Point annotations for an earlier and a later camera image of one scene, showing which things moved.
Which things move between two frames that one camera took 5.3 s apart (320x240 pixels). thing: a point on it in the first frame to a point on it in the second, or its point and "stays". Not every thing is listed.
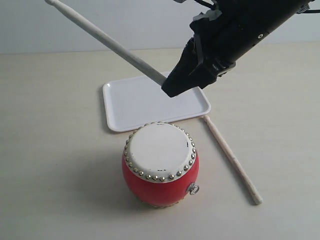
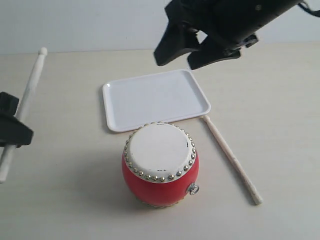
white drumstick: (255, 198) stays
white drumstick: (132, 59) to (9, 150)
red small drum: (160, 164) stays
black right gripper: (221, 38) to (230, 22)
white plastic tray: (131, 102) stays
